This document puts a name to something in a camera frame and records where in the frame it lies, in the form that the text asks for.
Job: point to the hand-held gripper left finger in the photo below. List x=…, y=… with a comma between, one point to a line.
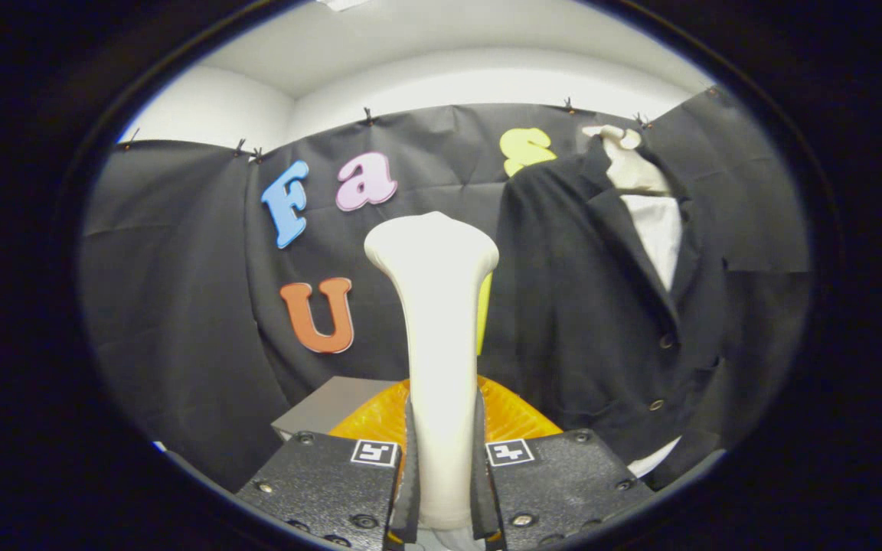
x=318, y=482

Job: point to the grey cabinet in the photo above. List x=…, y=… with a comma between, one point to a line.
x=334, y=405

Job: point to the black blazer jacket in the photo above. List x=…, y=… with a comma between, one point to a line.
x=563, y=306

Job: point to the white garment steamer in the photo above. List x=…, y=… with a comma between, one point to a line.
x=441, y=344

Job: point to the white mannequin torso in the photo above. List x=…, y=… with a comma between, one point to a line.
x=655, y=229

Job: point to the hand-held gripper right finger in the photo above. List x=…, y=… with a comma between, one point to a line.
x=563, y=482

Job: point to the row of small black clips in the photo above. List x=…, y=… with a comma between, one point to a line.
x=368, y=116

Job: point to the large ceiling light panel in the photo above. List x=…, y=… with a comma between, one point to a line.
x=341, y=3

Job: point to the black backdrop cloth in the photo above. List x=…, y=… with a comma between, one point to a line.
x=181, y=306

